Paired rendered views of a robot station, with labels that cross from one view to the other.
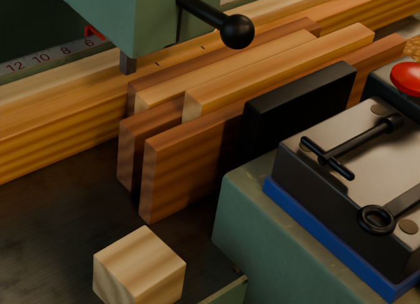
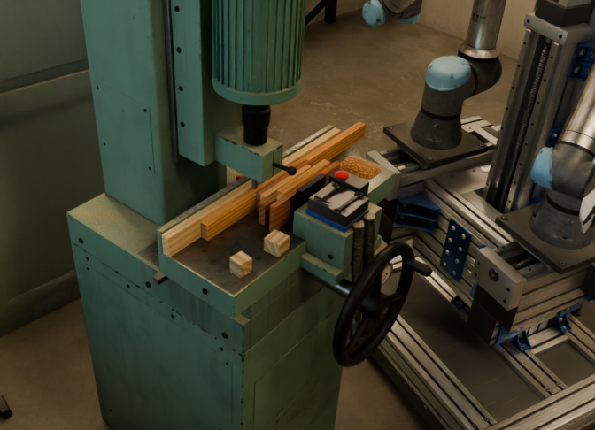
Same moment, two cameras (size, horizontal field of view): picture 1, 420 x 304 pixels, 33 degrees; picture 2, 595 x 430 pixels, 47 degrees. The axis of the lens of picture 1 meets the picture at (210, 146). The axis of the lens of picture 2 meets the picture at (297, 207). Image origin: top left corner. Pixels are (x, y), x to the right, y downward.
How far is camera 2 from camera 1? 101 cm
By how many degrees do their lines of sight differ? 8
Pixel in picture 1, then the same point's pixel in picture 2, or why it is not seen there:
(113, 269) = (271, 240)
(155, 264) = (282, 237)
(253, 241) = (305, 228)
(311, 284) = (324, 234)
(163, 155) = (275, 209)
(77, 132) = (243, 210)
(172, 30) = (271, 172)
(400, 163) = (341, 197)
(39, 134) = (234, 211)
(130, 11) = (260, 170)
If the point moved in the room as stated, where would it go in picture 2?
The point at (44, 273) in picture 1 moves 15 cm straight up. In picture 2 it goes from (248, 249) to (250, 189)
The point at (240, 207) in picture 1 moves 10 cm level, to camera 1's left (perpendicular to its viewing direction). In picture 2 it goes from (300, 219) to (253, 220)
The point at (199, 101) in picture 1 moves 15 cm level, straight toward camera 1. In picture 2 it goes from (282, 192) to (290, 235)
